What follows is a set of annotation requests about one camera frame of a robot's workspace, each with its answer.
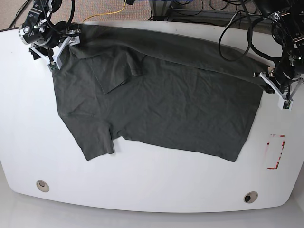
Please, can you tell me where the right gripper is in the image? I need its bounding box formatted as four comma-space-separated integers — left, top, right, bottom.
28, 25, 81, 63

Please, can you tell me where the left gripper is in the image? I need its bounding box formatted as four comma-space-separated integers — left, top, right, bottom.
253, 67, 304, 101

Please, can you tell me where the dark grey t-shirt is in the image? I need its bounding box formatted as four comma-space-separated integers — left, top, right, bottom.
52, 25, 268, 162

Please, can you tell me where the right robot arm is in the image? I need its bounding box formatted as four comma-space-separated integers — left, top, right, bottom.
19, 0, 81, 71

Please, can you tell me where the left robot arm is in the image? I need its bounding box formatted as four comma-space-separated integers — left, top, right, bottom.
247, 0, 304, 99

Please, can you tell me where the red tape rectangle marking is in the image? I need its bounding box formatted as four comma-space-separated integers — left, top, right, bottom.
265, 134, 286, 170

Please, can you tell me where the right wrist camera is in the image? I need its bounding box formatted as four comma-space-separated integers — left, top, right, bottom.
48, 57, 62, 72

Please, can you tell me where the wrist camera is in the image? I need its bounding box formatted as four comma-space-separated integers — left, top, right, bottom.
48, 57, 62, 72
278, 97, 293, 110

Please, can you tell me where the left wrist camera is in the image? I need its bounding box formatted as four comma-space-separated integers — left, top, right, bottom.
278, 97, 293, 110

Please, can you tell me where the black cable on floor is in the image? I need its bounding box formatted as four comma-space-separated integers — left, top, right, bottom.
9, 0, 31, 28

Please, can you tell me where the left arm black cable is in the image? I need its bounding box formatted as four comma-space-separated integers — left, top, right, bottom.
218, 0, 281, 64

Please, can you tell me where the yellow cable on floor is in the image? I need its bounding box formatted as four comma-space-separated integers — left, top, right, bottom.
83, 0, 126, 22

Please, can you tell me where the right table cable grommet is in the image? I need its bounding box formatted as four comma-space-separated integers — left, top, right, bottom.
244, 191, 258, 204

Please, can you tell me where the table cable grommet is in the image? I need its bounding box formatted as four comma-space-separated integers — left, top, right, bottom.
36, 180, 49, 193
244, 191, 258, 204

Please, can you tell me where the left table cable grommet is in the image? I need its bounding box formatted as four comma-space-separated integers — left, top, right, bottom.
36, 180, 49, 193

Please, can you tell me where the aluminium frame stand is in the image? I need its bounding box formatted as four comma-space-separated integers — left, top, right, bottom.
149, 0, 262, 27

